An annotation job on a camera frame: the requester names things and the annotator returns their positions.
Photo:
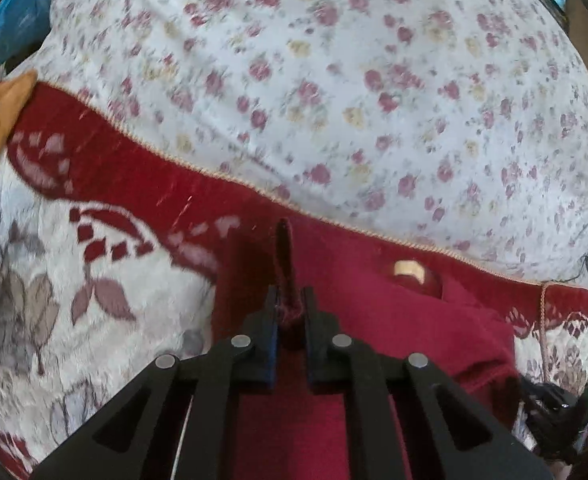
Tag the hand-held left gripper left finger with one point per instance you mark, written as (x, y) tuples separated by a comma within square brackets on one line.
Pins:
[(271, 342)]

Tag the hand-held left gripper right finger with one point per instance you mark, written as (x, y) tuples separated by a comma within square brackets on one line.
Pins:
[(314, 345)]

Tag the dark red garment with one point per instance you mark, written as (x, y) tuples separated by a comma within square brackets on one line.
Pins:
[(399, 335)]

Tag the red and white floral blanket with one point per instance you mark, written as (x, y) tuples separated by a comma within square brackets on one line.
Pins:
[(99, 170)]

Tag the white floral quilt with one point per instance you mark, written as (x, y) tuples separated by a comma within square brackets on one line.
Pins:
[(324, 85)]

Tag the blue plastic bag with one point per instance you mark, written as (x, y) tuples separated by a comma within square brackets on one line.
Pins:
[(19, 15)]

